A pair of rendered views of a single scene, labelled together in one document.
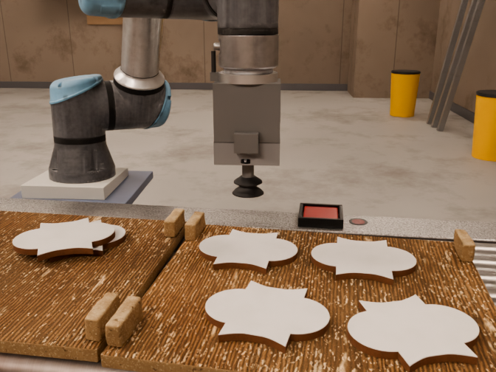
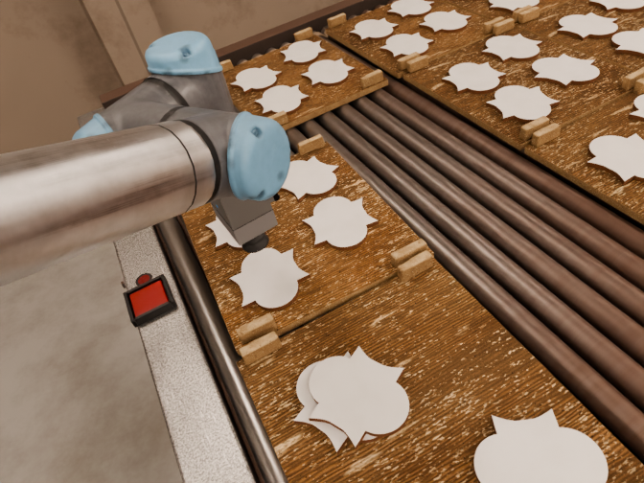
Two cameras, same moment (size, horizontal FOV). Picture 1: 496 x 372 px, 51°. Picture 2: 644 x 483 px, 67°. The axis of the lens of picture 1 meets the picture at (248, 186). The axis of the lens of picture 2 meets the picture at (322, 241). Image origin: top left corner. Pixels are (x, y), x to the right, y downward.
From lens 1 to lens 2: 1.02 m
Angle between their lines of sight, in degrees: 95
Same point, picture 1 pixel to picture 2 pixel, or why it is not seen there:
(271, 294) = (323, 227)
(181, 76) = not seen: outside the picture
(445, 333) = (304, 167)
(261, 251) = (270, 264)
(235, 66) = not seen: hidden behind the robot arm
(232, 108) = not seen: hidden behind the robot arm
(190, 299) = (354, 261)
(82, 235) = (347, 376)
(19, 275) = (425, 375)
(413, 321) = (302, 177)
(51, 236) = (370, 398)
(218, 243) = (276, 293)
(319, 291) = (294, 221)
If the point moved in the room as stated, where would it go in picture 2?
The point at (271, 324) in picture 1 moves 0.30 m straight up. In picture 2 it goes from (350, 210) to (320, 51)
